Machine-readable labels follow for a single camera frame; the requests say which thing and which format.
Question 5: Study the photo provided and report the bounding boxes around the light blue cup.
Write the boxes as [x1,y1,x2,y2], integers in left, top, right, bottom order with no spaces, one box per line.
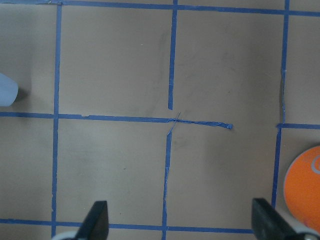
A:
[0,73,19,107]

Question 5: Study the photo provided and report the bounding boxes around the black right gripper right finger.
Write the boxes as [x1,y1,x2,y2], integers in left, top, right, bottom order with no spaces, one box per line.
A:
[251,198,300,240]

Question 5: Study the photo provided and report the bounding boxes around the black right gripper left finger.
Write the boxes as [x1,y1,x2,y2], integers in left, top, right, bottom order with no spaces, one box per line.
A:
[74,200,109,240]

